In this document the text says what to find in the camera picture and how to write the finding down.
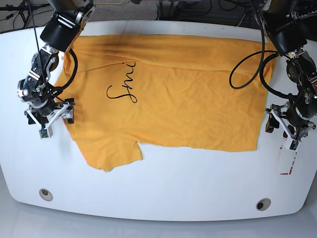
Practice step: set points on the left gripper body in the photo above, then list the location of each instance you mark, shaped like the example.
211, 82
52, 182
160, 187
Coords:
294, 124

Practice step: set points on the black tripod stand legs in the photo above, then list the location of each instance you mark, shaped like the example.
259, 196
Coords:
21, 15

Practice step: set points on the left table grommet hole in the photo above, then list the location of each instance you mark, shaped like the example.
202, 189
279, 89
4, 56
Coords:
46, 195

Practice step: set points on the red tape rectangle marking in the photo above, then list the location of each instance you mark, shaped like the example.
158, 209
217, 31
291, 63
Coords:
286, 160

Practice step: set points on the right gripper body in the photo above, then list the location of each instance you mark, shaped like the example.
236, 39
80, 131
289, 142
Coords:
50, 112

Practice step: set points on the yellow T-shirt with script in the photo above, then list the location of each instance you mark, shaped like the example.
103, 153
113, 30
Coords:
167, 90

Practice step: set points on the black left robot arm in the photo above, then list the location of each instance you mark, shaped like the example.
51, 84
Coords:
277, 23

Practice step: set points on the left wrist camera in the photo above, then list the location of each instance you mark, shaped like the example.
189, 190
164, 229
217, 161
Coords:
292, 144

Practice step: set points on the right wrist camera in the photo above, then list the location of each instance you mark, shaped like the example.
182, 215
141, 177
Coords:
46, 133

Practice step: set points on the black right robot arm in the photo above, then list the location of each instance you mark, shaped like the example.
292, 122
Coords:
68, 21

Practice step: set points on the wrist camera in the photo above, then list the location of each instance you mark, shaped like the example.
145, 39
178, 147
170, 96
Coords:
292, 144
46, 133

